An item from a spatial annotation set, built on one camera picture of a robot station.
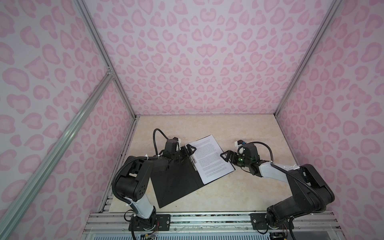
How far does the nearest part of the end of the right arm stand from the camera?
0.69 meters

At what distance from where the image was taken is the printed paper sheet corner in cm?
90

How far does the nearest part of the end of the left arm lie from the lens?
765mm

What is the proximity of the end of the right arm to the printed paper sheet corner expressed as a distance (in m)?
0.04

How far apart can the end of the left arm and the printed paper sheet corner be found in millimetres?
43
